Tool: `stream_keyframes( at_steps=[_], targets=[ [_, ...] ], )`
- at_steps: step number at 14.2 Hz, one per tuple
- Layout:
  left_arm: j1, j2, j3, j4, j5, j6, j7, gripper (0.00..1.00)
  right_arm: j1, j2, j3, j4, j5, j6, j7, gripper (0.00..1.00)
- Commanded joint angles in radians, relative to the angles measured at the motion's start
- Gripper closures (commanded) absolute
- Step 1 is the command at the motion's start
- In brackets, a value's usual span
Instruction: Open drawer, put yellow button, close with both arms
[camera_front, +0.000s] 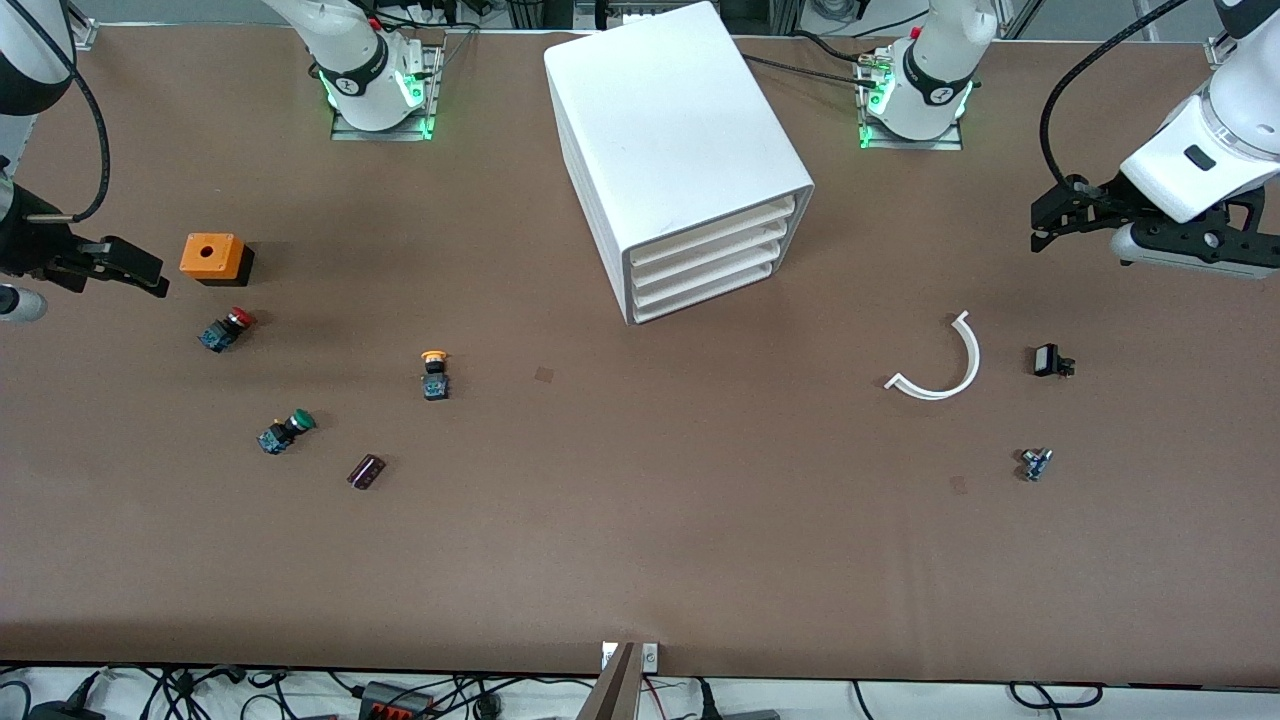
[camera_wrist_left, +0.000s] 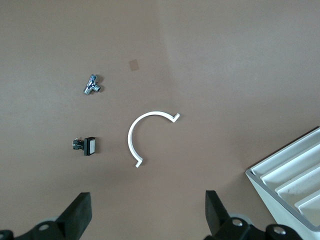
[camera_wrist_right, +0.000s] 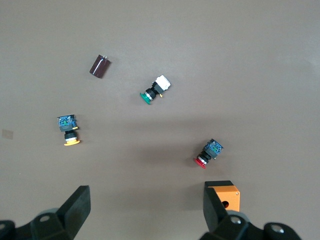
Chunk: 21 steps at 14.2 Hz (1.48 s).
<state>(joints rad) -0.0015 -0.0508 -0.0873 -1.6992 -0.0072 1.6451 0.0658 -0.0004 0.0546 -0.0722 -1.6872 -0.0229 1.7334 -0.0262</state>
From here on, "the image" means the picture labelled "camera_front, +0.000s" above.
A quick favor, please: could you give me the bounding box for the white plastic drawer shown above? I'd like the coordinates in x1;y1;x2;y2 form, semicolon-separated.
628;197;799;270
631;236;798;307
630;216;798;289
632;255;801;325

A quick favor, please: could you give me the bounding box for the white drawer cabinet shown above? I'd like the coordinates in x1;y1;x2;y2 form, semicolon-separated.
543;0;815;328

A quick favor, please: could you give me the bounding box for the white curved plastic strip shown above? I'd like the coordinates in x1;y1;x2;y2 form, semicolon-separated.
884;310;982;402

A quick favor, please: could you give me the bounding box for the black red power strip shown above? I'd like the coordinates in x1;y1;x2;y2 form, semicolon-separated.
359;681;437;720

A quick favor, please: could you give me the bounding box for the brown angled beam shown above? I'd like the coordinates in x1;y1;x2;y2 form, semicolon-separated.
577;642;642;720

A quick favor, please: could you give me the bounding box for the orange button enclosure box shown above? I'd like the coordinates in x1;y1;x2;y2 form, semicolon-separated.
179;233;256;289

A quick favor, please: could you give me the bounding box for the red push button switch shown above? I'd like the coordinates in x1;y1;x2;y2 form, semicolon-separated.
197;307;258;354

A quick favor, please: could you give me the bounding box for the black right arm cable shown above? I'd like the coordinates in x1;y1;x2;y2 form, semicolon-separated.
25;0;110;224

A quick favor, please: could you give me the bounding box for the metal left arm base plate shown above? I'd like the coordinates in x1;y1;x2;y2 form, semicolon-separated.
857;50;967;152

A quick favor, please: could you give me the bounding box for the green push button switch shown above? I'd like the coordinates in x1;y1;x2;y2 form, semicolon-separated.
256;408;318;457

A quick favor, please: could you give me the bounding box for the black base cable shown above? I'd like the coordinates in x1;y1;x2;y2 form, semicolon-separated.
742;30;881;87

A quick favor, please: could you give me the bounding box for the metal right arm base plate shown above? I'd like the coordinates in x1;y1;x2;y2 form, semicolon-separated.
329;44;443;142

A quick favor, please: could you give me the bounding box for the black looped floor cable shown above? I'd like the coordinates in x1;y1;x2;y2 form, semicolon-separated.
1007;681;1105;712

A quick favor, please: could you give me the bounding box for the small metal edge bracket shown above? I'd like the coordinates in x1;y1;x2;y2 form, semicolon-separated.
600;641;660;673

